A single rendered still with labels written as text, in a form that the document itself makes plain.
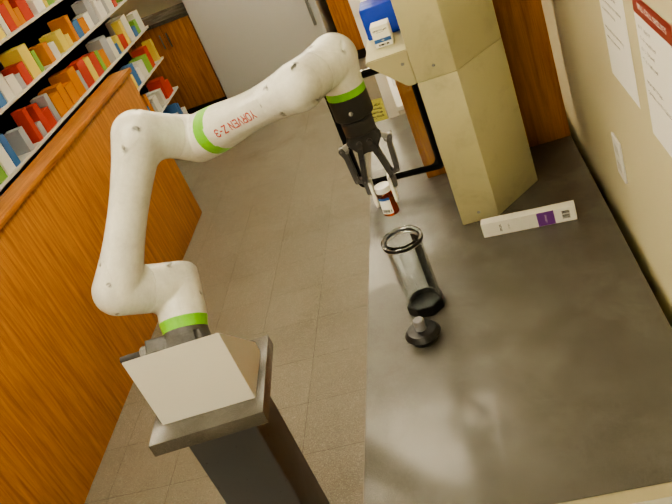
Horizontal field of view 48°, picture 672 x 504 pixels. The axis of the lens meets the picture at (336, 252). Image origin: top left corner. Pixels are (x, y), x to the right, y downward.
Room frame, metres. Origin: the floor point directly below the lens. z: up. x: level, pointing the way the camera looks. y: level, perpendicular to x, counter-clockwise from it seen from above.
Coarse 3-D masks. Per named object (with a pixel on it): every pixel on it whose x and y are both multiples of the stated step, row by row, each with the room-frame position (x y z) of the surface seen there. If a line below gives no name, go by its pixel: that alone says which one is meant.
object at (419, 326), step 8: (416, 320) 1.50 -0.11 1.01; (424, 320) 1.53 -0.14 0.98; (432, 320) 1.52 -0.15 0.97; (408, 328) 1.52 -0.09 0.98; (416, 328) 1.49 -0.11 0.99; (424, 328) 1.49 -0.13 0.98; (432, 328) 1.48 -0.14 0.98; (440, 328) 1.49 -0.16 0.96; (408, 336) 1.50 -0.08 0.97; (416, 336) 1.48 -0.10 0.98; (424, 336) 1.47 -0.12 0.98; (432, 336) 1.46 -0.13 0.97; (416, 344) 1.47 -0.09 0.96; (424, 344) 1.47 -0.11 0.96
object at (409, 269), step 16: (384, 240) 1.65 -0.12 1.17; (400, 240) 1.67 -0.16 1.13; (416, 240) 1.59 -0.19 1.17; (400, 256) 1.59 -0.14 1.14; (416, 256) 1.59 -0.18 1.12; (400, 272) 1.60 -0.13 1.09; (416, 272) 1.58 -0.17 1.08; (432, 272) 1.61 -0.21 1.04; (416, 288) 1.59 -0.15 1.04; (432, 288) 1.59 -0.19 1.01; (416, 304) 1.59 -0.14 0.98; (432, 304) 1.59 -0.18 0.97
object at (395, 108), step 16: (368, 80) 2.29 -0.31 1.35; (384, 80) 2.27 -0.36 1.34; (384, 96) 2.28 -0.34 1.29; (400, 96) 2.26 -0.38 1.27; (384, 112) 2.28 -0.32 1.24; (400, 112) 2.27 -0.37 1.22; (416, 112) 2.25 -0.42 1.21; (384, 128) 2.29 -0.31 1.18; (400, 128) 2.27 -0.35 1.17; (416, 128) 2.25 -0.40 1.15; (384, 144) 2.30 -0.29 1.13; (400, 144) 2.28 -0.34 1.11; (416, 144) 2.26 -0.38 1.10; (368, 160) 2.32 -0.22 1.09; (400, 160) 2.29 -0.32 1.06; (416, 160) 2.27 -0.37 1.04; (432, 160) 2.25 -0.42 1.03; (368, 176) 2.33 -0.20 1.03
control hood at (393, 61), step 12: (396, 36) 2.08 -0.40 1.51; (372, 48) 2.06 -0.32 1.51; (384, 48) 2.02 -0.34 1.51; (396, 48) 1.97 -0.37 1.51; (372, 60) 1.96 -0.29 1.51; (384, 60) 1.95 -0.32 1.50; (396, 60) 1.94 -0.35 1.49; (408, 60) 1.93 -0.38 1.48; (384, 72) 1.95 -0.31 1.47; (396, 72) 1.94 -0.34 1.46; (408, 72) 1.94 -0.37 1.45; (408, 84) 1.94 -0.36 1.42
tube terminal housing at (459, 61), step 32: (416, 0) 1.92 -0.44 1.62; (448, 0) 1.92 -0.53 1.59; (480, 0) 1.98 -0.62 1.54; (416, 32) 1.92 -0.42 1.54; (448, 32) 1.91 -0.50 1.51; (480, 32) 1.97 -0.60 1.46; (416, 64) 1.93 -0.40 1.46; (448, 64) 1.91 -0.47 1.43; (480, 64) 1.95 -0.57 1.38; (448, 96) 1.91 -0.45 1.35; (480, 96) 1.93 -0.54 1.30; (512, 96) 1.99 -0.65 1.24; (448, 128) 1.92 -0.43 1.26; (480, 128) 1.92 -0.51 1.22; (512, 128) 1.98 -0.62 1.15; (448, 160) 1.93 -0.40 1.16; (480, 160) 1.91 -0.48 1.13; (512, 160) 1.96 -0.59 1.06; (480, 192) 1.91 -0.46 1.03; (512, 192) 1.94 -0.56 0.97
